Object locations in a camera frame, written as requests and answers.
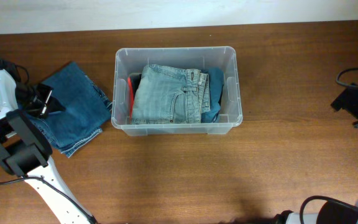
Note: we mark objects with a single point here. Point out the dark blue jeans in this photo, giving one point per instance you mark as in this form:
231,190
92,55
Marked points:
86,109

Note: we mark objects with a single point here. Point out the blue denim shorts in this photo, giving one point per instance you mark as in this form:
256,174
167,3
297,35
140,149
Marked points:
216,83

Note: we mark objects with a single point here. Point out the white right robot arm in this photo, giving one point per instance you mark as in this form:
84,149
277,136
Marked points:
323,209

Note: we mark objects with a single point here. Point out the light blue jeans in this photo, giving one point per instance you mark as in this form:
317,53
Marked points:
170,95

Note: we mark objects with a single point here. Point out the clear plastic storage bin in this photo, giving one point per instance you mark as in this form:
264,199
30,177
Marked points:
133,60

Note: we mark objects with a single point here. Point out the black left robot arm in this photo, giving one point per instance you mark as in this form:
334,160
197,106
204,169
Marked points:
25,152

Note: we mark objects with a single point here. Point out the black garment red trim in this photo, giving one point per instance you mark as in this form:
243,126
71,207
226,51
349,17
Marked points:
133,83

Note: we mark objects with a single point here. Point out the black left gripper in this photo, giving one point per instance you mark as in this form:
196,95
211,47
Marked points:
42,101

